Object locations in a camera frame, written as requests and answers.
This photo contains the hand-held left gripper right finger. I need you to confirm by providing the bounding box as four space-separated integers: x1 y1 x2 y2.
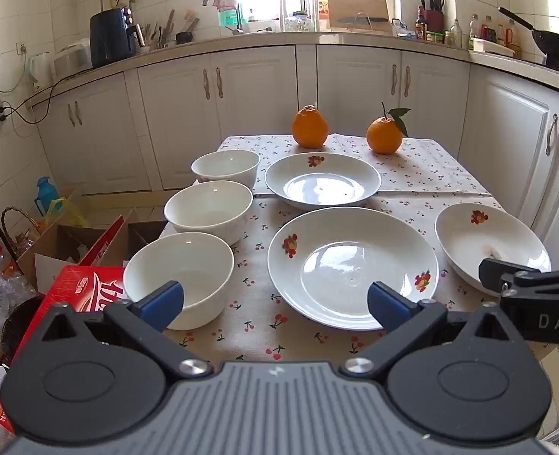
340 281 513 380

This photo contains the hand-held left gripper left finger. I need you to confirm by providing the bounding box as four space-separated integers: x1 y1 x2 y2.
41 281 214 381

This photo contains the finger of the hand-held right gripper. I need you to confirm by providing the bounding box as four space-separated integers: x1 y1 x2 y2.
478 257 544 297

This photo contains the stained white fruit print plate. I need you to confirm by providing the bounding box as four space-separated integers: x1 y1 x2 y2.
434 203 552 295

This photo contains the white ceramic bowl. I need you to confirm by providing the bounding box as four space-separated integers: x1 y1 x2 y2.
164 181 254 246
123 232 235 331
191 150 261 191

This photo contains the brown cardboard box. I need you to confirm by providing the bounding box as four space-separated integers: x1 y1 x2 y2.
127 220 167 261
16 215 131 295

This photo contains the red carton box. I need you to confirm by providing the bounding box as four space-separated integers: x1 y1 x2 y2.
0 265 127 433

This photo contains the cherry print tablecloth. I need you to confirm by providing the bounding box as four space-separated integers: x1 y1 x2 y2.
158 133 552 370

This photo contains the yellow plastic bag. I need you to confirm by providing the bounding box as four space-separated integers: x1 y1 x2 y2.
47 196 89 229

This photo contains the black waste bin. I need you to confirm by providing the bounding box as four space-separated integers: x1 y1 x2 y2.
1 294 47 367

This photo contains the wicker basket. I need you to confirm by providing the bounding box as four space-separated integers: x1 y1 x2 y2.
1 206 44 266

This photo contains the blue thermos bottle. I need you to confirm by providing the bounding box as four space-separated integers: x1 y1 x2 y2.
35 176 60 217

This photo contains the orange with green leaf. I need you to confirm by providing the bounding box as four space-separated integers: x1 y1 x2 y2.
366 102 412 155

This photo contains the bumpy orange without leaf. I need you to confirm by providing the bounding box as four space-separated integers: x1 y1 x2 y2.
292 104 329 149

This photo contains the white plastic tray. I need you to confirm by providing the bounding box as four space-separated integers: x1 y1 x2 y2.
469 38 517 58

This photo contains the row of condiment bottles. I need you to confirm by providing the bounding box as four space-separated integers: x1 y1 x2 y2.
414 7 521 56

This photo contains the white rice cooker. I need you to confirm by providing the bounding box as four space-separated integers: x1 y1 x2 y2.
53 42 93 77

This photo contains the white electric kettle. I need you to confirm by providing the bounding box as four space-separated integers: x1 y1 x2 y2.
27 52 55 90

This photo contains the red knife block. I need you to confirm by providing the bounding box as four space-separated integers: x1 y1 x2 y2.
420 0 446 33

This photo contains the kitchen utensil holder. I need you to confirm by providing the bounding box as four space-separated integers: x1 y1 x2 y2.
137 9 176 53

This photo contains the black air fryer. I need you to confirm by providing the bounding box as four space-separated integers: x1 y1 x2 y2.
90 7 138 68

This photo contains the metal kitchen faucet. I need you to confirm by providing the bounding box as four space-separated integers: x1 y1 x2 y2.
202 0 245 35

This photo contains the glass teapot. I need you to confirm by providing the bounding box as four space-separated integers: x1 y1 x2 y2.
284 11 316 33

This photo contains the wooden cutting board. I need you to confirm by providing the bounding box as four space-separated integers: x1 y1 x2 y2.
327 0 390 34

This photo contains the black appliance cable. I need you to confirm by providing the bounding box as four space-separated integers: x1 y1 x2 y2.
2 69 95 125

